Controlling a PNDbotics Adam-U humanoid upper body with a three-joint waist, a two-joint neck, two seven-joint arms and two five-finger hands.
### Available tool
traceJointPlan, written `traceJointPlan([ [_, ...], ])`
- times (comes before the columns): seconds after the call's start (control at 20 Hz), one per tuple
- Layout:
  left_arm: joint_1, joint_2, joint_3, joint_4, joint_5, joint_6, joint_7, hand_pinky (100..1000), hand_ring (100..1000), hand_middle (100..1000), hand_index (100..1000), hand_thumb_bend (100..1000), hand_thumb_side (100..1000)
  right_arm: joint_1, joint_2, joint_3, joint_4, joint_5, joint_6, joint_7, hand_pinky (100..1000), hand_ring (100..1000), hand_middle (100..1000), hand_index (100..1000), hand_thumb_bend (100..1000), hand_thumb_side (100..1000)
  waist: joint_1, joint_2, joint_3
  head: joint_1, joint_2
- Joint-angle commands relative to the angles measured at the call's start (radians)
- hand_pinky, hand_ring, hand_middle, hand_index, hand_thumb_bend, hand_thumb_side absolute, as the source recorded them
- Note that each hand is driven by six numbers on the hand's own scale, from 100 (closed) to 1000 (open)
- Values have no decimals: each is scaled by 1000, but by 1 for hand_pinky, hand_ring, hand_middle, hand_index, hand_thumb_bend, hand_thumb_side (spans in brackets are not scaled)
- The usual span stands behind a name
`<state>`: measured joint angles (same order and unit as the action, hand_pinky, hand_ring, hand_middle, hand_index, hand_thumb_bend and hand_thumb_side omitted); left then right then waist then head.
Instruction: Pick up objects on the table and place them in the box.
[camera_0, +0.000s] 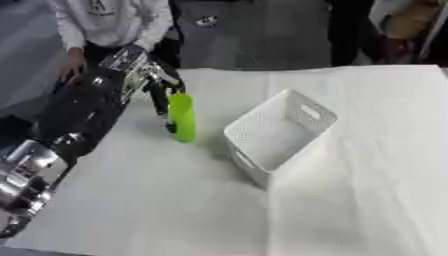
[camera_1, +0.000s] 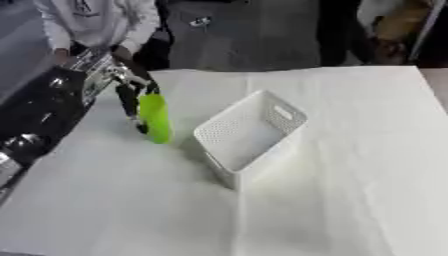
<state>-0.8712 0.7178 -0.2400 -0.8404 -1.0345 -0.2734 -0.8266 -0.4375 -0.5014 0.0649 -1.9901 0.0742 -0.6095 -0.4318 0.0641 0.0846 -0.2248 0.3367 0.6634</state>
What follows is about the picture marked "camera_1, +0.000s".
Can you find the bright green oblong object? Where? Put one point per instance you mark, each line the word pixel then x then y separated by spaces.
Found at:
pixel 155 118

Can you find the person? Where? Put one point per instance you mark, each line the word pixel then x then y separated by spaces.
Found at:
pixel 99 26
pixel 373 30

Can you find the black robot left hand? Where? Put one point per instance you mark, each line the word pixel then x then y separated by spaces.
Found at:
pixel 132 91

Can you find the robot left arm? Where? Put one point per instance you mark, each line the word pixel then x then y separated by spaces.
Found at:
pixel 46 100

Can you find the white perforated plastic basket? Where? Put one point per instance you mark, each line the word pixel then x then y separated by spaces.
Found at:
pixel 245 136

